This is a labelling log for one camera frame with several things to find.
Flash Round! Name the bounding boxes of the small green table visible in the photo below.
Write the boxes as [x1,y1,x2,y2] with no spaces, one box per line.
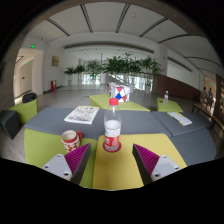
[156,97,185,114]

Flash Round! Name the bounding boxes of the framed wall picture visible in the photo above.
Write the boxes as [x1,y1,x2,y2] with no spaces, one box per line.
[51,55,60,67]

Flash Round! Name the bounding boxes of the group of potted plants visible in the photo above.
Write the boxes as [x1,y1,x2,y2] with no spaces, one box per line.
[63,51,162,95]

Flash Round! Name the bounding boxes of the green cube seat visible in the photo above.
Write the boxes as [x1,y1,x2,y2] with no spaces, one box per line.
[8,98,39,126]

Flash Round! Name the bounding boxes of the flat round red coaster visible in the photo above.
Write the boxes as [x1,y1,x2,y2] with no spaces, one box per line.
[102,141,123,154]

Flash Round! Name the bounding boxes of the white red blue polyhedron box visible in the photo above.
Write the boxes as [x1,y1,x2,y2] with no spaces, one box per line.
[109,83,131,103]

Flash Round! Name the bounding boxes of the clear water bottle red cap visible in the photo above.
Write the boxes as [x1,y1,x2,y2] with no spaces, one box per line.
[103,97,123,152]

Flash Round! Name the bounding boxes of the brown wooden bench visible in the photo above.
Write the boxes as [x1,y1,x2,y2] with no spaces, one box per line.
[191,102,224,132]

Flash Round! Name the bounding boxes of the small clear water bottle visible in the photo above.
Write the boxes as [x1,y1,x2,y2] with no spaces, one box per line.
[163,90,170,106]

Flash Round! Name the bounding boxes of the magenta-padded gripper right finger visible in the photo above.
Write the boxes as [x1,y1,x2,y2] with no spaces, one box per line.
[131,143,184,186]

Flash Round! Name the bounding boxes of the dark grey cube seat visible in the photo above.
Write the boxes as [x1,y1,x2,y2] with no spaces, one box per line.
[0,109,22,140]

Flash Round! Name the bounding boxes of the long green table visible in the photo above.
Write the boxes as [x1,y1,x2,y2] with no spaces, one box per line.
[88,93,151,113]

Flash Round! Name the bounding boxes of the person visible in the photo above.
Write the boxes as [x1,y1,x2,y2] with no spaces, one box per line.
[199,87,208,106]
[206,87,215,108]

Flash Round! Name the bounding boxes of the red and white paper cup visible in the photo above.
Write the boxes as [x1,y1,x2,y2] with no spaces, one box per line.
[60,129,84,154]

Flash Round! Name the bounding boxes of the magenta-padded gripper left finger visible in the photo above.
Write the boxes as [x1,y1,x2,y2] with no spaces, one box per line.
[41,143,92,186]

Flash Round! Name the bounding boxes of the colourful printed magazine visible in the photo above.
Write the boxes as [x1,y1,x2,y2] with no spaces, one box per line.
[63,105,100,125]

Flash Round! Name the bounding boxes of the black bag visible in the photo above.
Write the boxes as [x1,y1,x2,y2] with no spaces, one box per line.
[22,92,38,104]

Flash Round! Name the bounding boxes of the white and yellow booklet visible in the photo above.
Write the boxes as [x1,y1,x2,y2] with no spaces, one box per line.
[167,111,193,127]

